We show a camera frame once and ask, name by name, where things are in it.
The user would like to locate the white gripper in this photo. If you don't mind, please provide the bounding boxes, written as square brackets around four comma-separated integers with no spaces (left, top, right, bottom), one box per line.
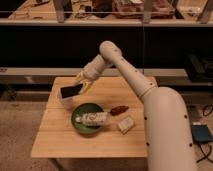
[75,55,106,94]

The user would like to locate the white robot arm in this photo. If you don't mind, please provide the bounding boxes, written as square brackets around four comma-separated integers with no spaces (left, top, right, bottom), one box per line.
[75,41,198,171]

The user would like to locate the green bowl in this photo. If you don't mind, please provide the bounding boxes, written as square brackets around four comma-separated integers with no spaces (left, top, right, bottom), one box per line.
[71,103,108,135]

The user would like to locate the white tube in bowl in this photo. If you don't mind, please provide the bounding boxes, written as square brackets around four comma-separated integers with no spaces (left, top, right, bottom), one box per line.
[75,112,108,126]

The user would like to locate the brown sausage-shaped object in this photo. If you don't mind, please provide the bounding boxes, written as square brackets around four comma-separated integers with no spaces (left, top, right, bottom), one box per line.
[110,105,129,116]

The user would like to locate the wooden table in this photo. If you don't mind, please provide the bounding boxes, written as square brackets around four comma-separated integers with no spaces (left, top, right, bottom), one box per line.
[31,77,147,159]

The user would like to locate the white sponge block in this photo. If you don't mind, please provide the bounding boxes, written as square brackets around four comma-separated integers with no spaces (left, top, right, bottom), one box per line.
[117,116,135,134]

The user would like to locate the grey shelf rack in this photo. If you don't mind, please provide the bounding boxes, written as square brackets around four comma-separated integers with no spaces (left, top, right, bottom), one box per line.
[0,0,213,84]

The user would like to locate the black power box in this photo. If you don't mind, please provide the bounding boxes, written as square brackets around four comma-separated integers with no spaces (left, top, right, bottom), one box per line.
[191,125,213,144]

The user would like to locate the black cable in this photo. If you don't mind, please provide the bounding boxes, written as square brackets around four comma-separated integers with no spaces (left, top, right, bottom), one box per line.
[195,103,213,165]

